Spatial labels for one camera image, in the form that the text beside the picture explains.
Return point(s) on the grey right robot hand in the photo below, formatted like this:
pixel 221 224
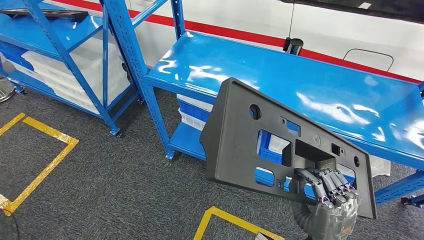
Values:
pixel 331 218

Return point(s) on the black plastic bracket panel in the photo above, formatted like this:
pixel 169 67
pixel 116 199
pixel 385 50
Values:
pixel 63 15
pixel 232 149

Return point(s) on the yellow floor tape square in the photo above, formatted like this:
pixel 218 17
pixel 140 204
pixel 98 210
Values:
pixel 248 225
pixel 49 130

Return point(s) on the white car body red stripe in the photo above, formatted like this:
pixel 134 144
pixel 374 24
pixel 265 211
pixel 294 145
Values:
pixel 331 23

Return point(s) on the round silver stand base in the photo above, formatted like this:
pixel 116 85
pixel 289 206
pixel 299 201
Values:
pixel 6 91

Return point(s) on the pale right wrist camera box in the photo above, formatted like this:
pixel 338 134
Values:
pixel 263 236

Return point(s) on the black chrome stanchion post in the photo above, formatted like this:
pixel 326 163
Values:
pixel 294 46

